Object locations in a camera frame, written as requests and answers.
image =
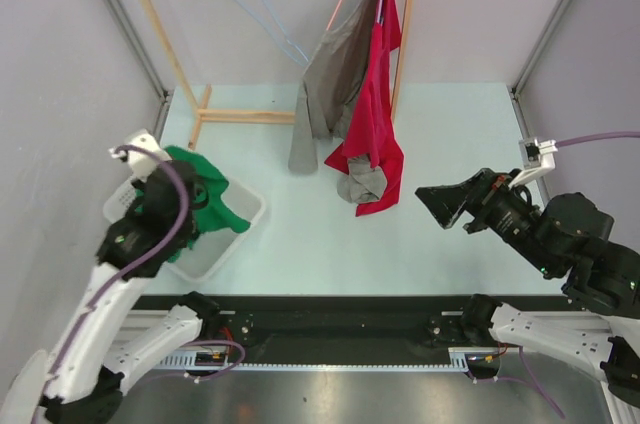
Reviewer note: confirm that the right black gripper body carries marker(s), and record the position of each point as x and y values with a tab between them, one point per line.
497	208

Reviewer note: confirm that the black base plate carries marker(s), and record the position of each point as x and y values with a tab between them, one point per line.
285	321

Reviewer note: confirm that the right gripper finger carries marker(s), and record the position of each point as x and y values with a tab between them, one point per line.
447	213
450	199

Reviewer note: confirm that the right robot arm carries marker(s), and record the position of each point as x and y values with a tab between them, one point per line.
568	240

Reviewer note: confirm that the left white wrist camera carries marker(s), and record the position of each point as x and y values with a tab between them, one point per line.
142	154

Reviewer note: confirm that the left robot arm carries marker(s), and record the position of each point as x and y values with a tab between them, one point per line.
87	381

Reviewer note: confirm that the white plastic basket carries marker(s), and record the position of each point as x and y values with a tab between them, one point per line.
212	250

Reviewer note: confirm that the white cable duct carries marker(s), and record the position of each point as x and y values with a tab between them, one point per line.
209	359

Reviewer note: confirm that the red t shirt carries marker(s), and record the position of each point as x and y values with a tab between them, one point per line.
369	158

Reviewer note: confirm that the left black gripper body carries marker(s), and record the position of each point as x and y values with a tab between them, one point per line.
142	184

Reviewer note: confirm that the grey t shirt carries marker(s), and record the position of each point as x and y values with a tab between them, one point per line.
330	87

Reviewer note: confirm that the green t shirt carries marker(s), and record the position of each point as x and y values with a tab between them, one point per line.
215	216

